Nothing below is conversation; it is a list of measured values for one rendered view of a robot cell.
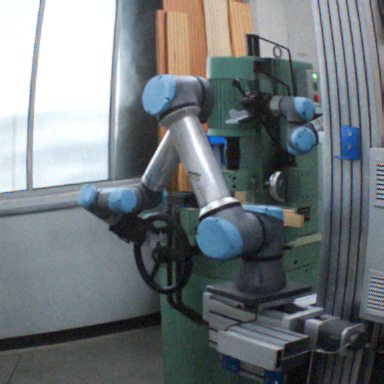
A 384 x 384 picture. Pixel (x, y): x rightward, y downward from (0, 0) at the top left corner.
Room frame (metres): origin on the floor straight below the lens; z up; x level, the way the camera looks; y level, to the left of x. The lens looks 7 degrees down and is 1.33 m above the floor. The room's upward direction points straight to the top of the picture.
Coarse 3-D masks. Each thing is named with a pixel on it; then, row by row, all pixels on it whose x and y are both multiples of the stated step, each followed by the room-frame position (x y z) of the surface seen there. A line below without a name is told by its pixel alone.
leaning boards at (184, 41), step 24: (168, 0) 4.54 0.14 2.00; (192, 0) 4.69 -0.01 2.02; (216, 0) 4.85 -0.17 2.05; (168, 24) 4.45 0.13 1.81; (192, 24) 4.65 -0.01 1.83; (216, 24) 4.79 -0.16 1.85; (240, 24) 4.95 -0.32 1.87; (168, 48) 4.44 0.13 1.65; (192, 48) 4.63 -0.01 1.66; (216, 48) 4.76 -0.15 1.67; (240, 48) 4.92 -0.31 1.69; (168, 72) 4.44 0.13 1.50; (192, 72) 4.62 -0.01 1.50; (240, 192) 4.55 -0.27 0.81
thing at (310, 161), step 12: (276, 60) 3.02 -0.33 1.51; (288, 60) 3.04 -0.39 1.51; (276, 72) 3.03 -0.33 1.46; (288, 72) 3.03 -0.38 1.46; (276, 84) 3.03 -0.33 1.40; (288, 84) 3.03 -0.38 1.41; (300, 156) 3.07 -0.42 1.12; (312, 156) 3.13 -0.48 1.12; (300, 168) 3.07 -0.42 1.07; (312, 168) 3.12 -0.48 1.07; (312, 180) 3.12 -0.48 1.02; (264, 192) 3.09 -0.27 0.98; (312, 192) 3.12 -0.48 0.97; (264, 204) 3.09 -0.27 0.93; (276, 204) 3.04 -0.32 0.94; (288, 204) 3.02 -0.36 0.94; (300, 204) 3.07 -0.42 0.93; (312, 204) 3.13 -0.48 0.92; (312, 216) 3.13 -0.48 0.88; (300, 228) 3.07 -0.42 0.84; (312, 228) 3.13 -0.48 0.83
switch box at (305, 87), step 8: (296, 72) 3.06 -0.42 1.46; (304, 72) 3.03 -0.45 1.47; (312, 72) 3.05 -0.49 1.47; (296, 80) 3.07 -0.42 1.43; (304, 80) 3.03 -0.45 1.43; (320, 80) 3.08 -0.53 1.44; (304, 88) 3.04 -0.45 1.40; (312, 88) 3.04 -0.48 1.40; (320, 88) 3.08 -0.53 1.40; (304, 96) 3.04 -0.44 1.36; (312, 96) 3.04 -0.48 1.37; (320, 96) 3.08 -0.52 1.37; (320, 104) 3.08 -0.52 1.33
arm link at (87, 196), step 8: (88, 184) 2.43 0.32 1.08; (80, 192) 2.44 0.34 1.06; (88, 192) 2.40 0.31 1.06; (96, 192) 2.41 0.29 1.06; (80, 200) 2.41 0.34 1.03; (88, 200) 2.39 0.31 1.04; (88, 208) 2.42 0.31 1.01; (96, 208) 2.40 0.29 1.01; (96, 216) 2.45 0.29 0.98; (104, 216) 2.45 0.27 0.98
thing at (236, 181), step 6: (228, 174) 2.91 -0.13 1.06; (234, 174) 2.92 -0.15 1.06; (240, 174) 2.94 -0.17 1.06; (246, 174) 2.96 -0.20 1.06; (252, 174) 2.98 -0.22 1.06; (228, 180) 2.91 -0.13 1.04; (234, 180) 2.92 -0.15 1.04; (240, 180) 2.94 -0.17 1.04; (246, 180) 2.96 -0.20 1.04; (228, 186) 2.91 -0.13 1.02; (234, 186) 2.91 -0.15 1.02; (240, 186) 2.94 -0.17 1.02; (246, 186) 2.96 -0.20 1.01; (234, 192) 2.95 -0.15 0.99
